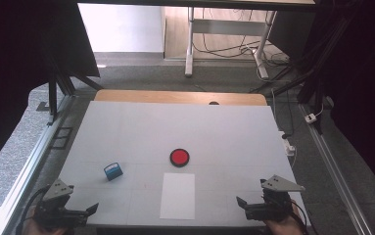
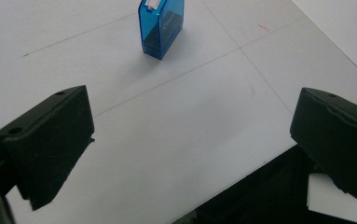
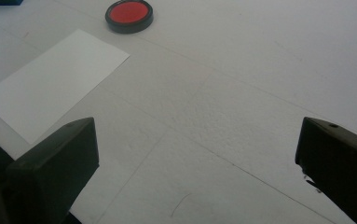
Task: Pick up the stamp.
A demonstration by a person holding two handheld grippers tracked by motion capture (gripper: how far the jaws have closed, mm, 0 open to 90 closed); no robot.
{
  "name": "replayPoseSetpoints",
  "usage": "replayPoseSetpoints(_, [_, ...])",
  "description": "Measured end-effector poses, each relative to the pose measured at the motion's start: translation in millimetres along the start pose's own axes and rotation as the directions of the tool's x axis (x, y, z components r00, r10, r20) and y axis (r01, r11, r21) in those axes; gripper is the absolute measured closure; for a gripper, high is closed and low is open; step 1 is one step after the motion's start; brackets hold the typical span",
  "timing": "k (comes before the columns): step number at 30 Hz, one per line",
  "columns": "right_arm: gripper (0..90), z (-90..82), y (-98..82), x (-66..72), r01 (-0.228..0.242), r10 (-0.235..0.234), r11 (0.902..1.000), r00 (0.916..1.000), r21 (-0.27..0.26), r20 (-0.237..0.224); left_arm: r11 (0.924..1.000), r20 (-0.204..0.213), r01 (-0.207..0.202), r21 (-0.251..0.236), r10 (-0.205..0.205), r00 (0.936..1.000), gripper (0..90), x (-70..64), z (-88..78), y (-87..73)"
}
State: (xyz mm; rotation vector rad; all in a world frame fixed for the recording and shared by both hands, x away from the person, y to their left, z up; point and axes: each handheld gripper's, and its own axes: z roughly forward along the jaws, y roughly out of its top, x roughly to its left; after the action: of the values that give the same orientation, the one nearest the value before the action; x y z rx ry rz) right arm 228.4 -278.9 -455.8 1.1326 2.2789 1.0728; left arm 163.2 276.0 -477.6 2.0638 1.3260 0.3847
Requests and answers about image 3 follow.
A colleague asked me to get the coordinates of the white paper sheet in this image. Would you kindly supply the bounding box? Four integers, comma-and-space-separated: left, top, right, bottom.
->
0, 28, 130, 146

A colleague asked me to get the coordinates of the round red ink pad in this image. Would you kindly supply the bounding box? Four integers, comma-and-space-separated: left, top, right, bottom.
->
104, 0, 155, 35

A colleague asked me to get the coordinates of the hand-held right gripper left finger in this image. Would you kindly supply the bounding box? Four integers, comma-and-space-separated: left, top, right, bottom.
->
6, 117, 101, 224

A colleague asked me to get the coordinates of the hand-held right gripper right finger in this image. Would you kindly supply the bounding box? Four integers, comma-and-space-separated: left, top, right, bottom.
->
295, 116, 357, 224

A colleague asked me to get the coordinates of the blue stamp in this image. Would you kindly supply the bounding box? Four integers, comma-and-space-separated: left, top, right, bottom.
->
0, 0, 24, 7

